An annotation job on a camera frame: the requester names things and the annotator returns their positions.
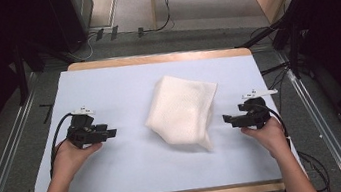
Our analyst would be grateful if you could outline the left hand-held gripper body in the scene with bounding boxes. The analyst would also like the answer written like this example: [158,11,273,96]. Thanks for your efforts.
[63,106,102,152]

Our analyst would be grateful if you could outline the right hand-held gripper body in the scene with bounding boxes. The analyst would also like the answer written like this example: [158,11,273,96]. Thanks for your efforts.
[236,86,284,132]

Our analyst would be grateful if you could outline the white mesh laundry bag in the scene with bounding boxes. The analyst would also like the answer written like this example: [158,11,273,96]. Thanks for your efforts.
[138,67,227,160]

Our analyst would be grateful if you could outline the person's right hand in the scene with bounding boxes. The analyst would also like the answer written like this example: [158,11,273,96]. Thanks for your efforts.
[239,114,293,164]

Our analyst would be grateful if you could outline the person's left hand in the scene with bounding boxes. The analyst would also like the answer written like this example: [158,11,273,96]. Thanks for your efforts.
[46,135,108,187]

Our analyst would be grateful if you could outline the light blue table mat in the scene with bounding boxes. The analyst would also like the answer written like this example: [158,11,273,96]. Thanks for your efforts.
[14,40,305,192]

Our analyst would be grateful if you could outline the black metal stand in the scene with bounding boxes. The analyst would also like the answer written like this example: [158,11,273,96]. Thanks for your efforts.
[230,6,311,88]
[8,36,52,107]

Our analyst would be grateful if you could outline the black equipment cabinet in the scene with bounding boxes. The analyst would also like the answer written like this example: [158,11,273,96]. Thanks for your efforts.
[40,0,101,58]

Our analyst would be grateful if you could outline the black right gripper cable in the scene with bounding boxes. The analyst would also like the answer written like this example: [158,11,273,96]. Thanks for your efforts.
[251,98,292,145]

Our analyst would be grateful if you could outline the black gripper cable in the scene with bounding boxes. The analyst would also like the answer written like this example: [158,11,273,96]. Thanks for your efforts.
[251,98,292,145]
[41,112,83,180]

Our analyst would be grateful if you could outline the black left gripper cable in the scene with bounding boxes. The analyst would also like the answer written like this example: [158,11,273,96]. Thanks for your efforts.
[41,112,83,180]

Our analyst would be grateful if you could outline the white floor cable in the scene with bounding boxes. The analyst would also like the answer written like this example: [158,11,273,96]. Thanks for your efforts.
[63,32,101,65]

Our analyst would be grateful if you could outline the black floor cables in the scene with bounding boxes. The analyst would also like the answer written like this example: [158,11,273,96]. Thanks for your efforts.
[295,146,333,192]

